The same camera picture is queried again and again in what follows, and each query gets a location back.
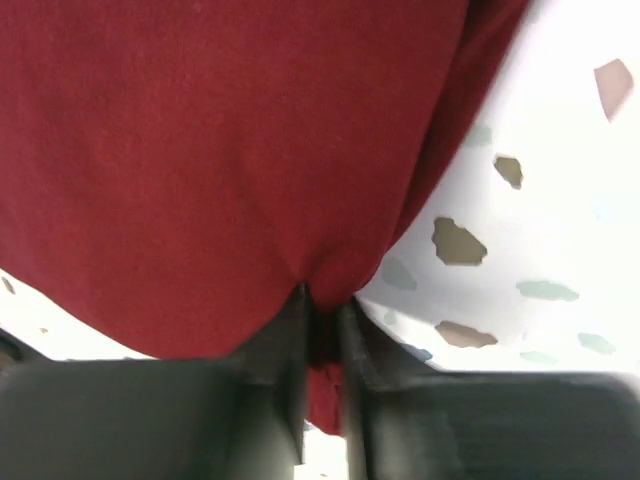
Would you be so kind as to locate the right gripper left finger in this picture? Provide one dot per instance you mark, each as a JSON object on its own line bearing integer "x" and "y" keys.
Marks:
{"x": 240, "y": 416}

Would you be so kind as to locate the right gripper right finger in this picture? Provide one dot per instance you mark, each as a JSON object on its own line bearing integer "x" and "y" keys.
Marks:
{"x": 406, "y": 420}

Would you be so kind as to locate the dark red t-shirt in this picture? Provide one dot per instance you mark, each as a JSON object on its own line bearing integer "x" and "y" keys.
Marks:
{"x": 172, "y": 170}

